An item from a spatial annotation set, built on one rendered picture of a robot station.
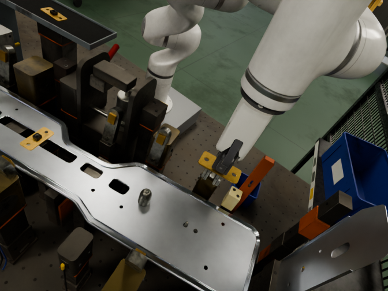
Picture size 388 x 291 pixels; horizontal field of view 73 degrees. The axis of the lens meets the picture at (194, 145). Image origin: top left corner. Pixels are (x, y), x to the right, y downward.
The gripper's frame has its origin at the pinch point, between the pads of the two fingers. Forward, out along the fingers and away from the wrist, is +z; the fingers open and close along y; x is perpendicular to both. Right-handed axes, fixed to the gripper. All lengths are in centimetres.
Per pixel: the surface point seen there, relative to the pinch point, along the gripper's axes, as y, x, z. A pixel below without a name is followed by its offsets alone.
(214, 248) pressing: 1.6, 9.3, 27.4
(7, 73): -13, -69, 25
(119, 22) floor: -262, -189, 128
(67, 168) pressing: 2.8, -33.8, 27.5
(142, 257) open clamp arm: 16.9, -4.7, 15.7
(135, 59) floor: -206, -129, 128
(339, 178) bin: -35, 36, 17
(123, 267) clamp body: 17.7, -7.2, 22.9
